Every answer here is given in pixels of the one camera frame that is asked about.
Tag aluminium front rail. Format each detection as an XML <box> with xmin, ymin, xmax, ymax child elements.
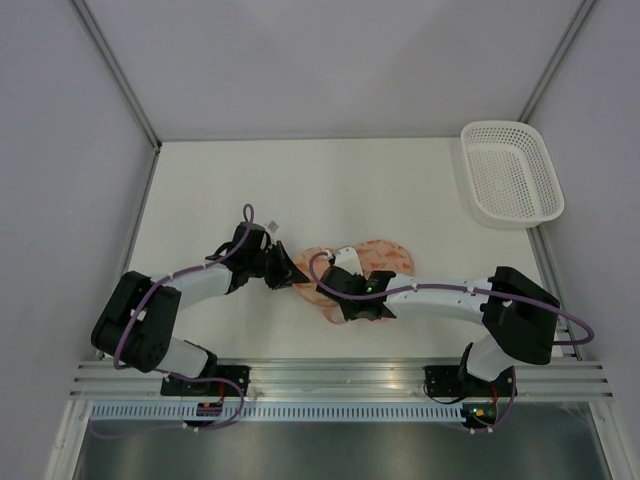
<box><xmin>69</xmin><ymin>357</ymin><xmax>613</xmax><ymax>403</ymax></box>

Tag white slotted cable duct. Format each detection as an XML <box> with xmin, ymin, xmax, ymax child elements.
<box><xmin>90</xmin><ymin>401</ymin><xmax>464</xmax><ymax>423</ymax></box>

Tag left aluminium frame post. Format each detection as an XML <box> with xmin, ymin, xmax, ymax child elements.
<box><xmin>68</xmin><ymin>0</ymin><xmax>162</xmax><ymax>153</ymax></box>

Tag white perforated plastic basket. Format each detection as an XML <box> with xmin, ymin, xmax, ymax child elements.
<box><xmin>459</xmin><ymin>120</ymin><xmax>565</xmax><ymax>229</ymax></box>

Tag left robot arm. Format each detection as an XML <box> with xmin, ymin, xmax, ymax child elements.
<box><xmin>90</xmin><ymin>221</ymin><xmax>309</xmax><ymax>396</ymax></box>

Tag aluminium frame post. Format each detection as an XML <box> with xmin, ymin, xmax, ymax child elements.
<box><xmin>68</xmin><ymin>0</ymin><xmax>162</xmax><ymax>153</ymax></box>
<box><xmin>517</xmin><ymin>0</ymin><xmax>599</xmax><ymax>124</ymax></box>

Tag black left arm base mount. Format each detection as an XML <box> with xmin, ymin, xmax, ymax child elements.
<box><xmin>160</xmin><ymin>365</ymin><xmax>250</xmax><ymax>398</ymax></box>

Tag floral mesh laundry bag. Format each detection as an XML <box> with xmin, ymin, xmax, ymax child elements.
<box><xmin>293</xmin><ymin>240</ymin><xmax>414</xmax><ymax>325</ymax></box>

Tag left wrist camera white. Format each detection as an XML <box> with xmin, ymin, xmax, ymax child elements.
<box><xmin>265</xmin><ymin>220</ymin><xmax>279</xmax><ymax>233</ymax></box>

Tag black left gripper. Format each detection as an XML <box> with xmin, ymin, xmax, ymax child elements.
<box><xmin>247</xmin><ymin>241</ymin><xmax>308</xmax><ymax>290</ymax></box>

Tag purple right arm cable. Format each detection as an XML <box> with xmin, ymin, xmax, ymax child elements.
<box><xmin>308</xmin><ymin>251</ymin><xmax>596</xmax><ymax>435</ymax></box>

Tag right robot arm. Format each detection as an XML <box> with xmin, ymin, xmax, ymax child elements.
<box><xmin>316</xmin><ymin>266</ymin><xmax>559</xmax><ymax>404</ymax></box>

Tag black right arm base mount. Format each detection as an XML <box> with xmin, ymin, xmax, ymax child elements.
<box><xmin>423</xmin><ymin>365</ymin><xmax>513</xmax><ymax>404</ymax></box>

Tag right aluminium frame post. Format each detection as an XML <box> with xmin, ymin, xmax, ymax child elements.
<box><xmin>517</xmin><ymin>0</ymin><xmax>599</xmax><ymax>124</ymax></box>

